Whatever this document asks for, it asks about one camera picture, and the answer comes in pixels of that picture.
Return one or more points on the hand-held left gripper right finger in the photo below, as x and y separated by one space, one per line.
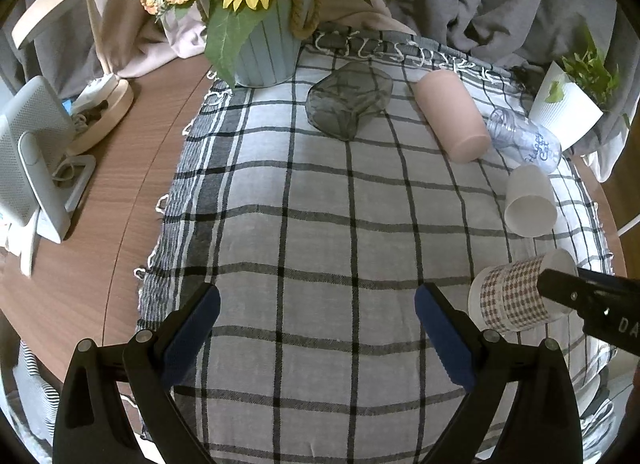
445 339

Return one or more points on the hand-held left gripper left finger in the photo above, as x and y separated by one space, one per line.
192 329

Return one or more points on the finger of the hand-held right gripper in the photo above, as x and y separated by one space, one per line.
610 280
562 291

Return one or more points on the checked paper cup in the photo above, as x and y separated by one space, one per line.
510 299

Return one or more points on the white plastic cup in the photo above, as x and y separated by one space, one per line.
531 204

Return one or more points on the clear printed glass cup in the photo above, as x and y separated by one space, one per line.
525 140

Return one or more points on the pink cup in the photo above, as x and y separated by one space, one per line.
450 114

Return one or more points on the smoky grey glass cup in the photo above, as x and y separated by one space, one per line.
345 101

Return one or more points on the checked grey tablecloth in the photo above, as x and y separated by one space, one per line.
325 244

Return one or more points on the striped cloth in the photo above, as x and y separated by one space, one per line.
37 394

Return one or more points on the white ribbed plant pot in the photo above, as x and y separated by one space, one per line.
562 106

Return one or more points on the green potted plant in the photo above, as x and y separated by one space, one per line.
590 71

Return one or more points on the wooden desk lamp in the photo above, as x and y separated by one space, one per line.
100 109

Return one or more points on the white mesh device on stand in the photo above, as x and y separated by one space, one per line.
30 154

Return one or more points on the light blue flower bucket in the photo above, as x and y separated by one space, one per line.
267 51

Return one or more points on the beige pink cloth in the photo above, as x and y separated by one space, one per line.
130 19

